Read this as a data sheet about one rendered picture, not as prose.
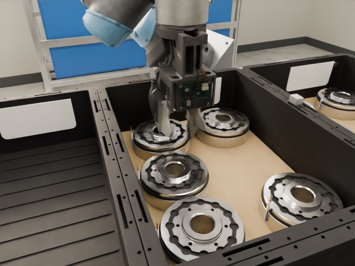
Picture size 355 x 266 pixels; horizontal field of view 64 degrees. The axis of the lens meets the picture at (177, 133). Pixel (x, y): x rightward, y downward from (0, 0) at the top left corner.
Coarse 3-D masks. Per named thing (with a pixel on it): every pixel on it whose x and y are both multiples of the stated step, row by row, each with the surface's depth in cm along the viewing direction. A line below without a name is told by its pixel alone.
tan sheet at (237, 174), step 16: (128, 144) 54; (192, 144) 54; (256, 144) 54; (144, 160) 50; (208, 160) 50; (224, 160) 50; (240, 160) 50; (256, 160) 50; (272, 160) 50; (224, 176) 46; (240, 176) 46; (256, 176) 46; (208, 192) 43; (224, 192) 43; (240, 192) 43; (256, 192) 43; (240, 208) 40; (256, 208) 40; (256, 224) 38
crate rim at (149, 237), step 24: (216, 72) 58; (240, 72) 58; (312, 120) 42; (120, 144) 39; (120, 168) 32; (144, 216) 28; (336, 216) 27; (144, 240) 24; (264, 240) 25; (288, 240) 24; (168, 264) 22; (192, 264) 22; (216, 264) 22
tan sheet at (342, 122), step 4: (304, 100) 70; (308, 100) 70; (312, 100) 70; (312, 104) 68; (336, 120) 61; (340, 120) 61; (344, 120) 61; (348, 120) 61; (352, 120) 61; (344, 124) 60; (348, 124) 60; (352, 124) 60; (352, 128) 59
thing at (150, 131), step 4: (148, 128) 52; (152, 128) 52; (156, 128) 53; (172, 128) 52; (148, 132) 51; (152, 132) 50; (172, 132) 50; (152, 136) 50; (156, 136) 50; (160, 136) 49; (164, 136) 50
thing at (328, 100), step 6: (330, 90) 67; (336, 90) 67; (342, 90) 67; (348, 90) 67; (318, 96) 65; (324, 96) 65; (330, 96) 64; (354, 96) 64; (324, 102) 63; (330, 102) 62; (336, 102) 62; (342, 102) 62; (348, 102) 62; (354, 102) 62; (342, 108) 60; (348, 108) 60; (354, 108) 60
